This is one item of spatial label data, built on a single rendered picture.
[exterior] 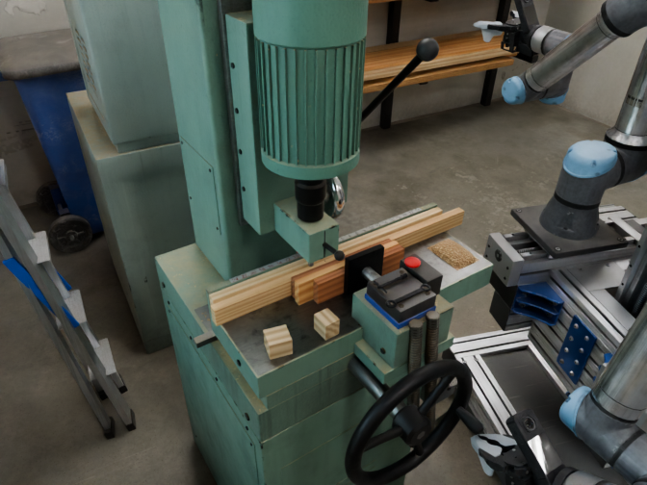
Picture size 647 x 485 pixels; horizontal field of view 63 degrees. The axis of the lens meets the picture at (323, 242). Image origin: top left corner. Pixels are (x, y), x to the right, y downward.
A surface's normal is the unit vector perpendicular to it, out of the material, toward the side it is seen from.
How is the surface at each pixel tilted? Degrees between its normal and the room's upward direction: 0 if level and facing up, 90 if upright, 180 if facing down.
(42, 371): 0
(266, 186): 90
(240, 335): 0
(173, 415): 0
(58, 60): 22
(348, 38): 90
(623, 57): 90
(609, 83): 90
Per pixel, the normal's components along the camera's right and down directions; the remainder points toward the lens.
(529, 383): 0.01, -0.81
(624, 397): -0.53, 0.28
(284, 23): -0.39, 0.54
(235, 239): 0.55, 0.50
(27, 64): 0.19, -0.55
